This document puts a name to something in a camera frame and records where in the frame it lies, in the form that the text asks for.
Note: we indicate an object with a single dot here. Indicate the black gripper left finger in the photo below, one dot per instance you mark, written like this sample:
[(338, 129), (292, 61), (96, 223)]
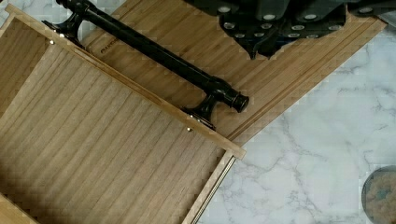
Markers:
[(253, 24)]

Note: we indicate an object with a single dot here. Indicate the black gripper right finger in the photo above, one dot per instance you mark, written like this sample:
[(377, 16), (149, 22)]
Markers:
[(289, 20)]

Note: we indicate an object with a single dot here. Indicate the black metal drawer handle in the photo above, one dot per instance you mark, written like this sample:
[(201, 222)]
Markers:
[(216, 89)]

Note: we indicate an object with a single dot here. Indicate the wooden drawer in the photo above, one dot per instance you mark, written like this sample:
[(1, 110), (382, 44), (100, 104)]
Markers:
[(97, 133)]

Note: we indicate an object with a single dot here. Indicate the round grey speckled bowl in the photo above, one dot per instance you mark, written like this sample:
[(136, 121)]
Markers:
[(378, 196)]

